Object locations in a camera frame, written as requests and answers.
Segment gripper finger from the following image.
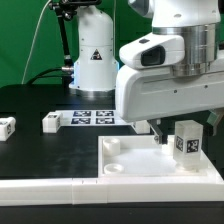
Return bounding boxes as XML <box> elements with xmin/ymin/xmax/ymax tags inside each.
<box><xmin>148</xmin><ymin>119</ymin><xmax>167</xmax><ymax>145</ymax></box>
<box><xmin>207</xmin><ymin>109</ymin><xmax>224</xmax><ymax>136</ymax></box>

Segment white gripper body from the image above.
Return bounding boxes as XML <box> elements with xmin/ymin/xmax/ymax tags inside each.
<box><xmin>115</xmin><ymin>65</ymin><xmax>224</xmax><ymax>122</ymax></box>

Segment white square table top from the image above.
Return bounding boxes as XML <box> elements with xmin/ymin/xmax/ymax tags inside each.
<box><xmin>98</xmin><ymin>135</ymin><xmax>224</xmax><ymax>184</ymax></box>

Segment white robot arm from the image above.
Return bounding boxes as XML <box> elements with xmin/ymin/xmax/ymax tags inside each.
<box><xmin>115</xmin><ymin>0</ymin><xmax>224</xmax><ymax>122</ymax></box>

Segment white tag base sheet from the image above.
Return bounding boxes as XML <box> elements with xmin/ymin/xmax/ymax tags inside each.
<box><xmin>60</xmin><ymin>110</ymin><xmax>127</xmax><ymax>126</ymax></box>

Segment white L-shaped obstacle fence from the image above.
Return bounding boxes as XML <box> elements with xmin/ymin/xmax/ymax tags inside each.
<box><xmin>0</xmin><ymin>177</ymin><xmax>224</xmax><ymax>206</ymax></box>

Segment black cables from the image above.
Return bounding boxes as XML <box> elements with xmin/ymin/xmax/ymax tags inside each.
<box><xmin>26</xmin><ymin>68</ymin><xmax>75</xmax><ymax>86</ymax></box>

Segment black camera stand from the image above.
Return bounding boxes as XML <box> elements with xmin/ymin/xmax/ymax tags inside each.
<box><xmin>48</xmin><ymin>0</ymin><xmax>102</xmax><ymax>67</ymax></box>

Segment white cable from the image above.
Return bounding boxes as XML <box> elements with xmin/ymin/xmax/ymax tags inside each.
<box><xmin>21</xmin><ymin>0</ymin><xmax>54</xmax><ymax>85</ymax></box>

